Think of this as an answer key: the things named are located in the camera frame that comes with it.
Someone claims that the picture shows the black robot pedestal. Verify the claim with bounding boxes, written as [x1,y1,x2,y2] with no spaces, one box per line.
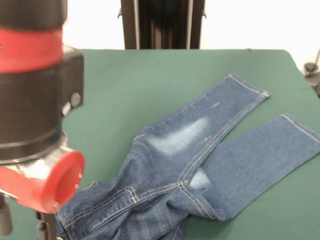
[116,0,208,50]

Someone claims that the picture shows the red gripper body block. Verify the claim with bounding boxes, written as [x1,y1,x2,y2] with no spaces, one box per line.
[0,149,86,215]

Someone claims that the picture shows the dark green table cloth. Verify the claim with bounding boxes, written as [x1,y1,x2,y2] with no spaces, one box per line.
[0,48,320,240]

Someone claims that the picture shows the blue denim jeans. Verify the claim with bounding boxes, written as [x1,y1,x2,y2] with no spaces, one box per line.
[55,73,320,240]

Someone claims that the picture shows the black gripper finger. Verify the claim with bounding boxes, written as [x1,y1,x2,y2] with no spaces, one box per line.
[35,210,58,240]
[0,194,14,237]

